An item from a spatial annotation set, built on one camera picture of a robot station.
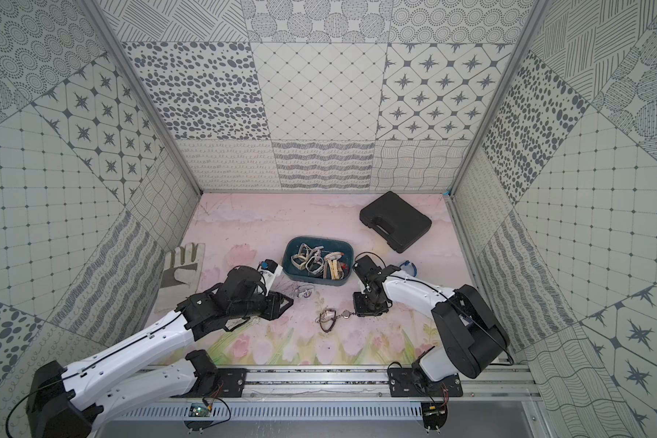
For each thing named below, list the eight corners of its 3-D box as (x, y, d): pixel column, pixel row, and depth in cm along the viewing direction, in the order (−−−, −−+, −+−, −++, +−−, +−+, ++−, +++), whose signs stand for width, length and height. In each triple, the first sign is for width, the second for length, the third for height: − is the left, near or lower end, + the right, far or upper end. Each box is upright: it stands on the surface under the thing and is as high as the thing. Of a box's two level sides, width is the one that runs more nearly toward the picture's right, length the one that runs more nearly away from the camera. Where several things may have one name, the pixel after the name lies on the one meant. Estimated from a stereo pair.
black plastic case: (401, 256, 102) (404, 249, 98) (357, 219, 114) (357, 211, 110) (431, 229, 111) (435, 221, 107) (387, 197, 122) (389, 189, 118)
